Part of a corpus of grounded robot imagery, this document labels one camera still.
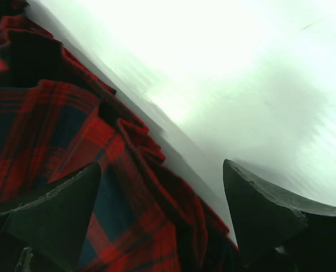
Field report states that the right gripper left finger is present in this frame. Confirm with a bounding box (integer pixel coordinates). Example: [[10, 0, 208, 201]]
[[0, 163, 101, 271]]

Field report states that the red plaid skirt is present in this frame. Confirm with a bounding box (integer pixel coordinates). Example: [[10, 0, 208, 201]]
[[0, 1, 242, 271]]

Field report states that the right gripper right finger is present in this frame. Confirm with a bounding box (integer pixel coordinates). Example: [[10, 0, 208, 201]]
[[223, 159, 336, 271]]

